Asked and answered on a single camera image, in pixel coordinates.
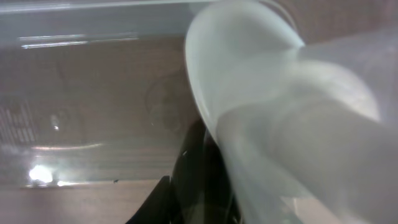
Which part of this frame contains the dark bottle white cap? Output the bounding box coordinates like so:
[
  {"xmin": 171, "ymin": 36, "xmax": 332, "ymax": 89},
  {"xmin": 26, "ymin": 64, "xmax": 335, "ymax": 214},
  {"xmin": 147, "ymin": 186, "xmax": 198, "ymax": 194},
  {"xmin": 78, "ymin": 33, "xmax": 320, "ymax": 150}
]
[{"xmin": 170, "ymin": 119, "xmax": 241, "ymax": 224}]

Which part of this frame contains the clear plastic container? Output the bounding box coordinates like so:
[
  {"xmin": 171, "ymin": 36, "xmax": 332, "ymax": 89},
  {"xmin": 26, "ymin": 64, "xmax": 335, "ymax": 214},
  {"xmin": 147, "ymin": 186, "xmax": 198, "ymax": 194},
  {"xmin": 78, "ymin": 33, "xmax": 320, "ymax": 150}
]
[{"xmin": 1, "ymin": 1, "xmax": 397, "ymax": 223}]

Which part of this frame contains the white spray bottle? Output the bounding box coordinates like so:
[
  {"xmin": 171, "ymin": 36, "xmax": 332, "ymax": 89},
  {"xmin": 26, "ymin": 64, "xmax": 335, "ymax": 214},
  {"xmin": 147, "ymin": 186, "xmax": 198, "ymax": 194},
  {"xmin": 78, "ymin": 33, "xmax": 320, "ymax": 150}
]
[{"xmin": 185, "ymin": 1, "xmax": 397, "ymax": 223}]

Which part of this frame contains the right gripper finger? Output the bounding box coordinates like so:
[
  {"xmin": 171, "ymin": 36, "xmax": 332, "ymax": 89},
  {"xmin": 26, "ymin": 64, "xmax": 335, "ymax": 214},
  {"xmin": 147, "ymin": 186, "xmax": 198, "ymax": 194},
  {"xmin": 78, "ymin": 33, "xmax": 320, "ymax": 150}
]
[{"xmin": 126, "ymin": 175, "xmax": 174, "ymax": 224}]

